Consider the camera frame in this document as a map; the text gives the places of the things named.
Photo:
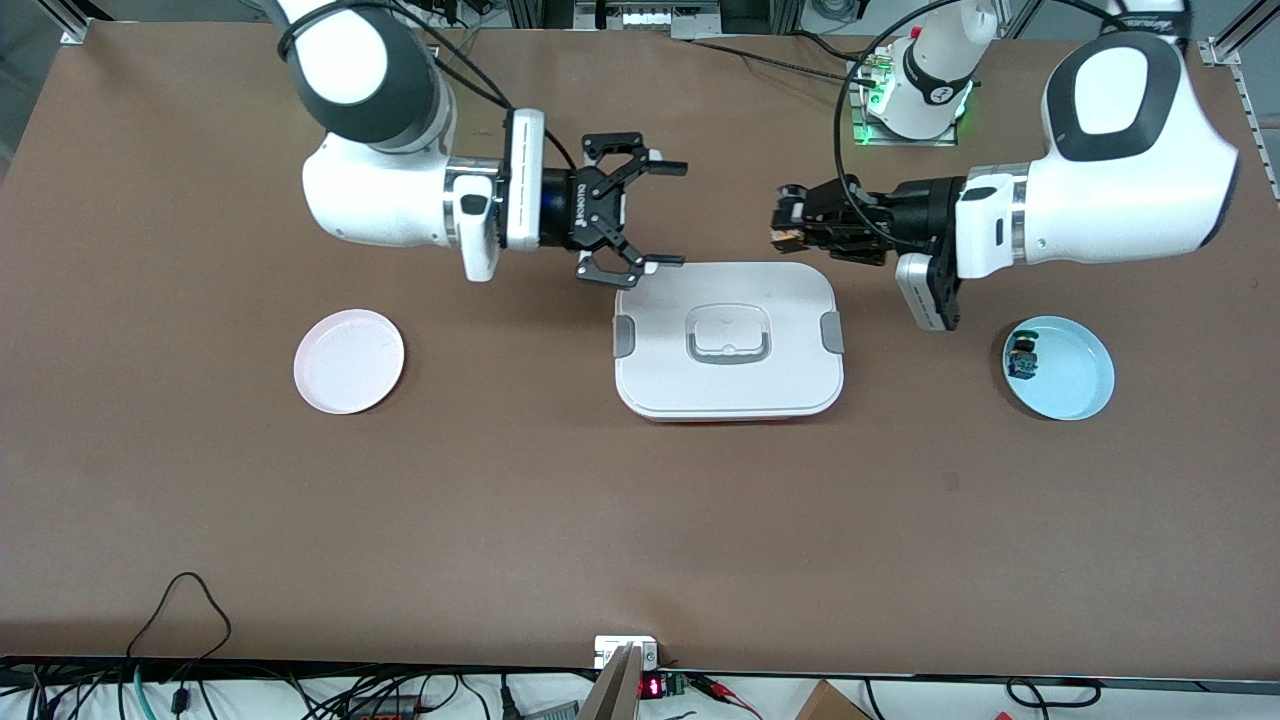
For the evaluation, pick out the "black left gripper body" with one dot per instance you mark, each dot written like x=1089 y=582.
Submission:
x=918 y=216

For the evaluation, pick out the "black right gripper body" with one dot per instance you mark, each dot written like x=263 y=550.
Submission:
x=572 y=208

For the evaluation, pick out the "orange and black switch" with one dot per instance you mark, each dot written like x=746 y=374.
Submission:
x=786 y=237

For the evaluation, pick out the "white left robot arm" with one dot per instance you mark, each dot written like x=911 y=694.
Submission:
x=1130 y=190

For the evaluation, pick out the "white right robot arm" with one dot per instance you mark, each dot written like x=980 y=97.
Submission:
x=370 y=200

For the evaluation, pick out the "light blue round plate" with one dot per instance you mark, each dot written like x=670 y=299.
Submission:
x=1075 y=375

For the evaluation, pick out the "pink round plate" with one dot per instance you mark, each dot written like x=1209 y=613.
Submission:
x=350 y=365

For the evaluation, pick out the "aluminium corner profile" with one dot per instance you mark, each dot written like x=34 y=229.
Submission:
x=75 y=22
x=1225 y=48

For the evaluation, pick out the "red digit display module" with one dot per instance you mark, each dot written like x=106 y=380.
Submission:
x=652 y=687

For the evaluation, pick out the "grey aluminium bar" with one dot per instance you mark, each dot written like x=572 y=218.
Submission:
x=615 y=695

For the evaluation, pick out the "brown cardboard piece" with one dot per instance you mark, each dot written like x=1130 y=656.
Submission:
x=825 y=705

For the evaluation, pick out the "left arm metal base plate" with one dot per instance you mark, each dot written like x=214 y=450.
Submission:
x=900 y=141

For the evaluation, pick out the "aluminium frame rail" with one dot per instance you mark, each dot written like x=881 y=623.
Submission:
x=700 y=20

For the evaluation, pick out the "green and blue switch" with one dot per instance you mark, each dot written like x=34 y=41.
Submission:
x=1023 y=362

